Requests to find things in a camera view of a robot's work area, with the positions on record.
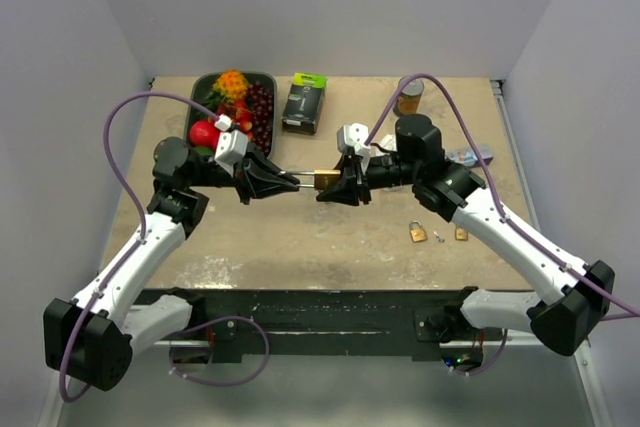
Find orange flower bunch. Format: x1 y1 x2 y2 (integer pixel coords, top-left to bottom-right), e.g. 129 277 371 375
212 70 249 103

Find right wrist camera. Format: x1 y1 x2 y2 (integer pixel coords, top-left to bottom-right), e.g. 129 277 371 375
336 123 371 158

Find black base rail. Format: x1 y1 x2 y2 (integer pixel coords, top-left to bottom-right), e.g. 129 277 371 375
170 288 502 371

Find large brass padlock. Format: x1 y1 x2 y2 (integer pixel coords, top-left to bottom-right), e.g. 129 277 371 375
282 169 341 192

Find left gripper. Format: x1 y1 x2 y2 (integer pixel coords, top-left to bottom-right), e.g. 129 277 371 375
190 143 302 206

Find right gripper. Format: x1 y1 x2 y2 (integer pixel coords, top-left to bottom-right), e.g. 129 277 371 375
314 153 418 208

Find green fruit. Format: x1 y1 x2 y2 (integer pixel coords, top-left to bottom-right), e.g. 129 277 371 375
194 146 214 156

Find long shackle brass padlock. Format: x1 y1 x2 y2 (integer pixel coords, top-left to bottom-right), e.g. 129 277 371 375
454 227 469 241

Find dark red grapes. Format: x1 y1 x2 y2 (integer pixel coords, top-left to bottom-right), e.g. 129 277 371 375
246 81 275 157

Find black green razor box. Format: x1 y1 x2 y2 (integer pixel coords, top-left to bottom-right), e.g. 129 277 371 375
281 73 327 135

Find white toilet paper roll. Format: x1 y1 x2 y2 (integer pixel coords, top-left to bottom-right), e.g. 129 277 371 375
378 134 397 151

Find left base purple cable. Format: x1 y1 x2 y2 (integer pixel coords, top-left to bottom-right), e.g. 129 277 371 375
168 315 271 388

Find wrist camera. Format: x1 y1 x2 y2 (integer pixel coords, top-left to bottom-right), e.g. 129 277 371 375
336 123 371 158
214 115 249 176

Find red strawberries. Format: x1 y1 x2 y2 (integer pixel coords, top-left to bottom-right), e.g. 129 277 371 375
216 99 254 139

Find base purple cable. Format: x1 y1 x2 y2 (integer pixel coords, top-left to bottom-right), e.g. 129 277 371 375
444 329 508 377
168 315 271 388

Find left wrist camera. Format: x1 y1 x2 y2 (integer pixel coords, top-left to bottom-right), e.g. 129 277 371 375
214 115 249 176

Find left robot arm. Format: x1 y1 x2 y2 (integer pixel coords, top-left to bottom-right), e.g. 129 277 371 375
43 132 300 391

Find grey fruit tray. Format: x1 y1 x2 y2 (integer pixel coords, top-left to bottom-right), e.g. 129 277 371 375
183 70 277 157

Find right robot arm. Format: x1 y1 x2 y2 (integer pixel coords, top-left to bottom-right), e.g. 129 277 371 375
316 114 615 356

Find small brass padlock with key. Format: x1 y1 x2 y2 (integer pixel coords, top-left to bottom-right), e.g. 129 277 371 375
409 221 428 243

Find orange label tin can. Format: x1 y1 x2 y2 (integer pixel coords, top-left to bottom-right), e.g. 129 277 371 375
392 76 424 117

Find red apple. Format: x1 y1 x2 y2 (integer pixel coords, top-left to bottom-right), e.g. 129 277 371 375
188 120 220 150

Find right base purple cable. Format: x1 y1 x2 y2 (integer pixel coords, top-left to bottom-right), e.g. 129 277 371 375
444 329 508 377

